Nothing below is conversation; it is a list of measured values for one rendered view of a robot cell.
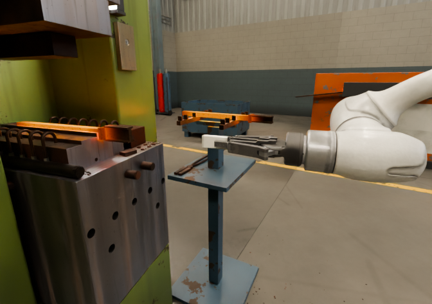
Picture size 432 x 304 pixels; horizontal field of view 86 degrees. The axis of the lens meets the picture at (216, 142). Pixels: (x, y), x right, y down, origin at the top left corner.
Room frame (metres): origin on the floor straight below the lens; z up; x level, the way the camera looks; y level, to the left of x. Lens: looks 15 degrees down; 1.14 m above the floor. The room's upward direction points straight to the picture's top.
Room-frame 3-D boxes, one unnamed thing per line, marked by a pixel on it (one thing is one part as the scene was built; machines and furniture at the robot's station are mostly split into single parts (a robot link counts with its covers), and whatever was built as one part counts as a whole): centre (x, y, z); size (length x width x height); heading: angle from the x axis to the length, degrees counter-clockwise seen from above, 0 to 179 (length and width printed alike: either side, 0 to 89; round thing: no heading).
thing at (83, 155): (0.72, 0.54, 0.96); 0.42 x 0.20 x 0.09; 71
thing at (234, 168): (1.11, 0.00, 0.71); 0.40 x 0.30 x 0.02; 153
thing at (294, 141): (0.50, -0.15, 1.00); 0.09 x 0.08 x 0.07; 71
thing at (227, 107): (4.89, -0.01, 0.36); 1.21 x 0.81 x 0.72; 66
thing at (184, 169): (1.27, 0.04, 0.73); 0.60 x 0.04 x 0.01; 152
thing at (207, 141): (0.55, 0.00, 1.00); 0.07 x 0.01 x 0.03; 71
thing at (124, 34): (0.99, 0.36, 1.27); 0.09 x 0.02 x 0.17; 161
